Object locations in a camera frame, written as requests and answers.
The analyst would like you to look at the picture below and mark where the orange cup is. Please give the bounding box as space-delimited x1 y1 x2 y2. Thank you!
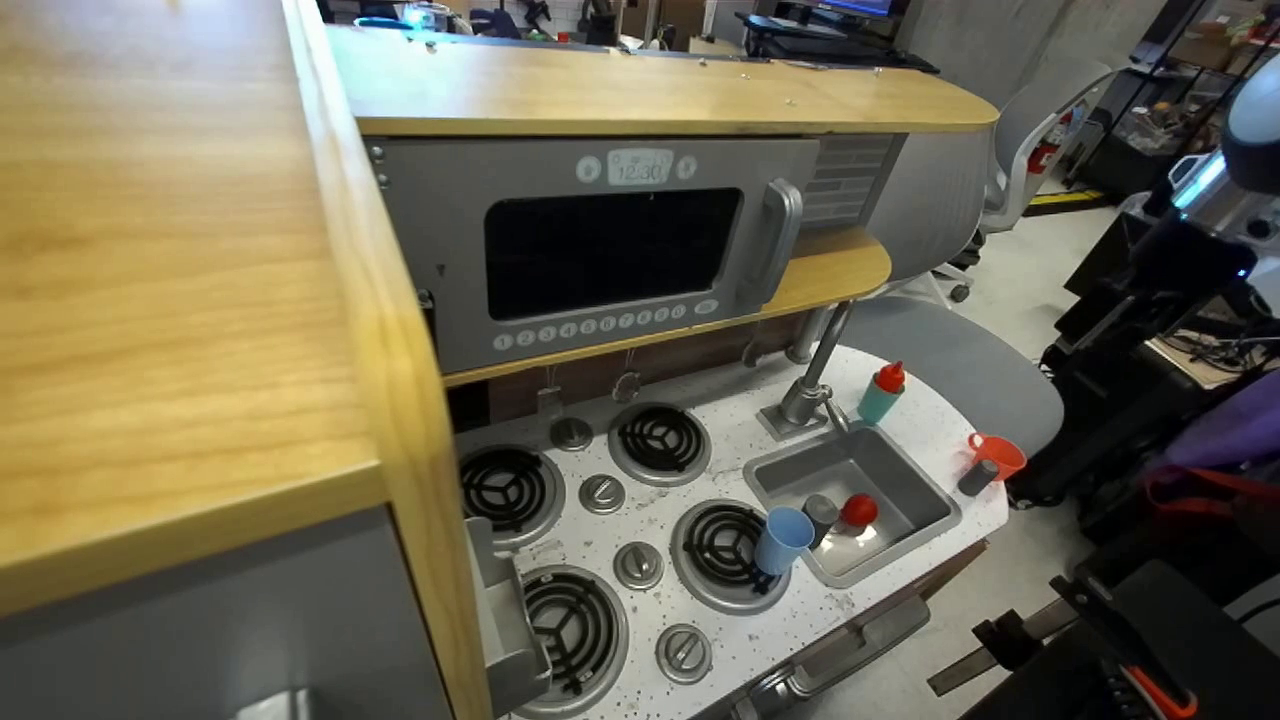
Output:
966 431 1029 484

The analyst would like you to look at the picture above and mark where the grey oven door handle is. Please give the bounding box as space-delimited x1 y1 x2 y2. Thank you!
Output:
752 597 933 706

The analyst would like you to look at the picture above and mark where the toy kitchen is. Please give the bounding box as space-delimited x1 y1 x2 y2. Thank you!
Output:
0 0 1011 720

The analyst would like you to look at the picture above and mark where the red strap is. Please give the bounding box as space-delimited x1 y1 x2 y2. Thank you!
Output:
1143 463 1280 523

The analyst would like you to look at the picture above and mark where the silver sink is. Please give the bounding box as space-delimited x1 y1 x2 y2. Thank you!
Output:
742 424 964 590

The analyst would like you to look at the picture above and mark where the teal bottle with red cap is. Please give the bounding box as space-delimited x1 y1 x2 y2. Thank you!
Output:
856 360 908 427

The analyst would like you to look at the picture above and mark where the black coil burner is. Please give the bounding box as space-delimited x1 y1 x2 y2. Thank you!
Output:
458 443 567 552
669 497 792 615
607 401 714 489
512 564 632 720

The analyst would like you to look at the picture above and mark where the small grey cylinder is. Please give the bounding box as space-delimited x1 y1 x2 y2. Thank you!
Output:
956 457 1001 499

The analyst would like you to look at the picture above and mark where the blue cup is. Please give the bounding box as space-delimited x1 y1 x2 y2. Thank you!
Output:
753 505 817 579

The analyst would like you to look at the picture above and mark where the purple cloth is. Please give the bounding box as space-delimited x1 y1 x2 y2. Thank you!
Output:
1163 368 1280 473

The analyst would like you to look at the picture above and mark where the grey microwave door handle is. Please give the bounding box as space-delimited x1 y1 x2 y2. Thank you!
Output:
737 179 805 314

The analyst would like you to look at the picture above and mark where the grey cup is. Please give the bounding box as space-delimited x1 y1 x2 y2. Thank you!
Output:
802 493 842 550

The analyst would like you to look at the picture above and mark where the row of office chairs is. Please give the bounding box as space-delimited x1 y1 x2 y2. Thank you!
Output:
835 60 1117 463

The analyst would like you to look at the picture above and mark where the grey cabinet door handle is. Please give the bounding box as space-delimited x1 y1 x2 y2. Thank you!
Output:
464 516 554 717

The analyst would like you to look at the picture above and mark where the black wire shelf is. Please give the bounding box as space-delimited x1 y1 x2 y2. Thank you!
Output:
1063 0 1280 203

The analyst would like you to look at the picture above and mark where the grey microwave door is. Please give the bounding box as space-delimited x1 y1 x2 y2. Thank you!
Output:
372 137 823 377

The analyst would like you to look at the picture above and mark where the silver tap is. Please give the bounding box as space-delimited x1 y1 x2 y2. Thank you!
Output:
756 299 858 442

